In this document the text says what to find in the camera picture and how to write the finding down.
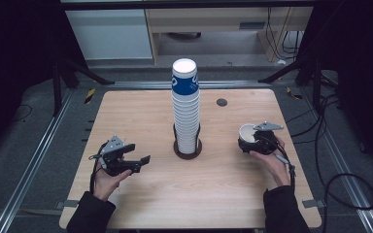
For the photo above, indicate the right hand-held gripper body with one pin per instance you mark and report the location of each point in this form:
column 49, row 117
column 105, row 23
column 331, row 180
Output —
column 267, row 144

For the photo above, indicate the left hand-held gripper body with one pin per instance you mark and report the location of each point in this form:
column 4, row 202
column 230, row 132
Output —
column 113, row 163

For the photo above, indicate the single white paper cup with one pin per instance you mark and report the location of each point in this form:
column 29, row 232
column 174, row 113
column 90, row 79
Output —
column 246, row 132

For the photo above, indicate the dark cup holder stand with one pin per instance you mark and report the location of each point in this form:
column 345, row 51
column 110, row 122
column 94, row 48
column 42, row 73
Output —
column 178, row 154

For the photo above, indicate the tall stack of paper cups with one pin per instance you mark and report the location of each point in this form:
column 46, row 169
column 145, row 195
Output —
column 185, row 113

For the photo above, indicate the person's left hand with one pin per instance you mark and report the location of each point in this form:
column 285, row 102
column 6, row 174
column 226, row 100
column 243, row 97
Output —
column 105, row 186

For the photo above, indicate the person's right hand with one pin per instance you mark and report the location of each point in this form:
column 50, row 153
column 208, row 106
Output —
column 277, row 171

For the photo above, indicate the round grey table grommet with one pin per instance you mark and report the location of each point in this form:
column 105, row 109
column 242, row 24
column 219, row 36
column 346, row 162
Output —
column 221, row 102

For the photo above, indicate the yellow black tape strip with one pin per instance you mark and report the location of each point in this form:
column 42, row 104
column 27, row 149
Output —
column 294, row 94
column 90, row 95

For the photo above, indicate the black metal stand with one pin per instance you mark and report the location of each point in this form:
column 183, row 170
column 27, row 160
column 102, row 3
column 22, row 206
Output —
column 317, row 90
column 57, row 90

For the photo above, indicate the small white floor object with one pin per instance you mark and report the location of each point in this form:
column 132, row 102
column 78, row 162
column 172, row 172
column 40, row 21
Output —
column 282, row 61

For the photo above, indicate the white cabinet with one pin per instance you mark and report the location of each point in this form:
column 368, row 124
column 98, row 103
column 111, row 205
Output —
column 110, row 35

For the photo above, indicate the grey table bracket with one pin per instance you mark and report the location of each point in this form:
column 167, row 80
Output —
column 67, row 204
column 312, row 203

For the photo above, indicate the short metal floor rail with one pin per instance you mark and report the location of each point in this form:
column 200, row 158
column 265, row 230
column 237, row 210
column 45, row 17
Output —
column 136, row 85

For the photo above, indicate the long metal floor rail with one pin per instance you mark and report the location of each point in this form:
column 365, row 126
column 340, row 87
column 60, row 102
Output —
column 338, row 155
column 32, row 165

